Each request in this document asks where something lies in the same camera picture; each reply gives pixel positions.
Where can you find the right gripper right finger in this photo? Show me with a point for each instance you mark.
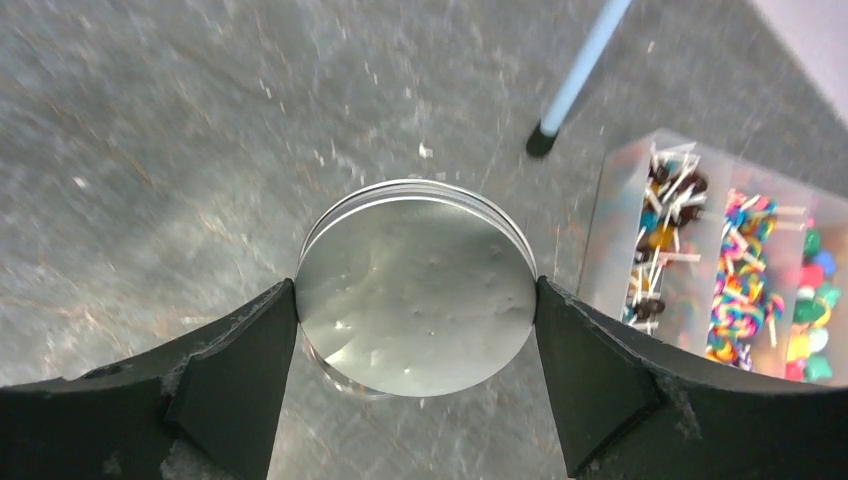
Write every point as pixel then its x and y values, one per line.
pixel 629 406

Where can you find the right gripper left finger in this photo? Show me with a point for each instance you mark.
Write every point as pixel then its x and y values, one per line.
pixel 217 391

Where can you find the round metal lid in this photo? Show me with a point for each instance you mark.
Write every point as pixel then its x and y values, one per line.
pixel 415 288

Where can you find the clear compartment candy tray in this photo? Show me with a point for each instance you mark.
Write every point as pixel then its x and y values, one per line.
pixel 722 258

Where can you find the light blue tripod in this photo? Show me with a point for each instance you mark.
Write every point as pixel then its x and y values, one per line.
pixel 542 139

